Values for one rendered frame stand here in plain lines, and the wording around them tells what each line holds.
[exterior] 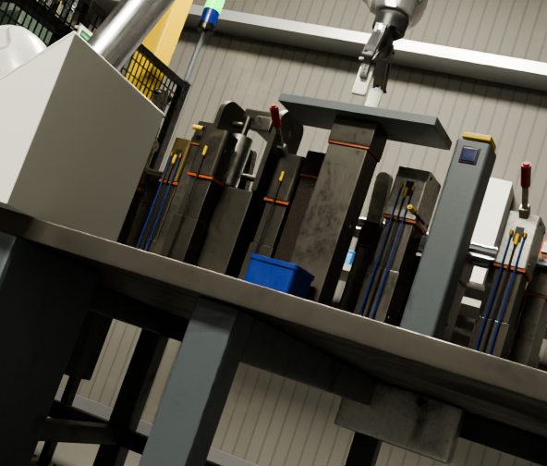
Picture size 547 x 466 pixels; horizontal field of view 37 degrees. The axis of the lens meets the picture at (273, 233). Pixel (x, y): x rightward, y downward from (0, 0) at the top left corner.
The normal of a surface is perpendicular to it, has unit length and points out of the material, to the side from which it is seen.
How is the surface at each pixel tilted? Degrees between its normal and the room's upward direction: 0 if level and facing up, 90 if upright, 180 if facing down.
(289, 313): 90
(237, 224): 90
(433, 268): 90
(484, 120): 90
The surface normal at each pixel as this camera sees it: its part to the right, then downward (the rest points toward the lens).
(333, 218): -0.41, -0.29
